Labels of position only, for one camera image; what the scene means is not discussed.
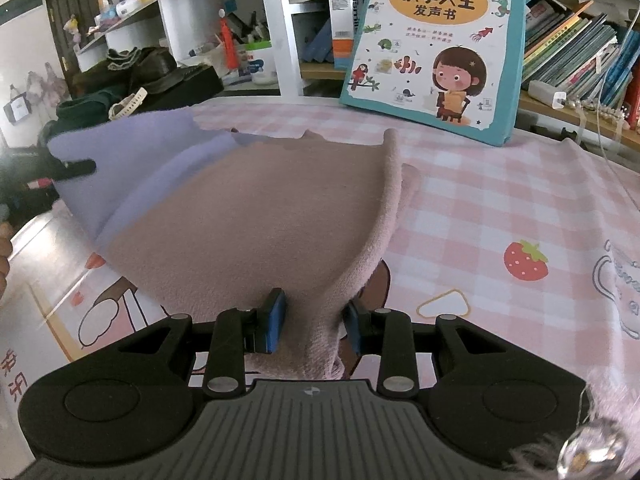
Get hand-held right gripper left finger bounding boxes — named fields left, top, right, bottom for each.
left=120, top=288, right=288, bottom=400

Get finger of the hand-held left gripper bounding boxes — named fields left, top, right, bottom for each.
left=52, top=158, right=98, bottom=182

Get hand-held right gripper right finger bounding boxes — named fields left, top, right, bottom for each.
left=342, top=300, right=506, bottom=400

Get pink and lavender sweater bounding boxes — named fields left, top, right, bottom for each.
left=46, top=111, right=422, bottom=382

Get person's left hand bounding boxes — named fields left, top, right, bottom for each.
left=0, top=224, right=13, bottom=295

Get pink checked tablecloth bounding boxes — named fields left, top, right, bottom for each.
left=0, top=96, right=640, bottom=411

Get white pen cup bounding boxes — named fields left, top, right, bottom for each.
left=235, top=12, right=280, bottom=87

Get fuzzy pink sleeve with bead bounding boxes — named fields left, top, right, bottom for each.
left=507, top=360, right=637, bottom=480

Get blue books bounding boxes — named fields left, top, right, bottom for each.
left=303, top=22, right=335, bottom=65

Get teal children's picture book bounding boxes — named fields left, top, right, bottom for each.
left=338, top=0, right=527, bottom=149

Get white and orange box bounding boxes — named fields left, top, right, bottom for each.
left=327, top=0, right=365, bottom=70

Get white charger plug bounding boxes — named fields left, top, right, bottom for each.
left=527, top=79, right=568, bottom=109

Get wooden bookshelf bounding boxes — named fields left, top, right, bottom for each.
left=299, top=60, right=640, bottom=147

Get row of leaning books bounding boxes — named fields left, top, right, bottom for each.
left=519, top=0, right=640, bottom=131

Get white shelf frame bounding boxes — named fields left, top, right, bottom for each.
left=159, top=0, right=373, bottom=98

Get white charging cable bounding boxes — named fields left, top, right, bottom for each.
left=560, top=25, right=640, bottom=211

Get pearl bead string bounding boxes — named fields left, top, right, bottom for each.
left=564, top=98, right=632, bottom=123

